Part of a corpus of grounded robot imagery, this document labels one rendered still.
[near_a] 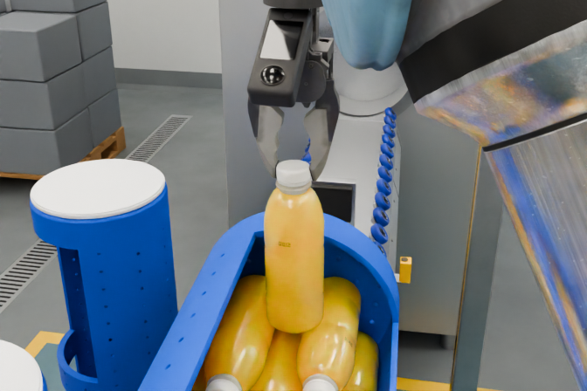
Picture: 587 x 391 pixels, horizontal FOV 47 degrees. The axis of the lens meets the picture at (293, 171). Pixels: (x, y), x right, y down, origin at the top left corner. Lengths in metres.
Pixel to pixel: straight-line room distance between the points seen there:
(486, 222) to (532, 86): 1.36
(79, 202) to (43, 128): 2.32
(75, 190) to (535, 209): 1.33
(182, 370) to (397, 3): 0.54
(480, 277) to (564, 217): 1.41
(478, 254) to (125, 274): 0.77
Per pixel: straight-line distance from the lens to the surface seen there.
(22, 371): 1.02
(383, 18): 0.19
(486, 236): 1.56
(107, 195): 1.46
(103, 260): 1.43
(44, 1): 4.00
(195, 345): 0.71
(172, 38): 5.53
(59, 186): 1.52
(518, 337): 2.83
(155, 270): 1.50
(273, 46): 0.69
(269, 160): 0.77
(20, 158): 3.89
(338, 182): 1.36
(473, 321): 1.68
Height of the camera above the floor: 1.66
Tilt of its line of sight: 24 degrees down
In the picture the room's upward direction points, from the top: straight up
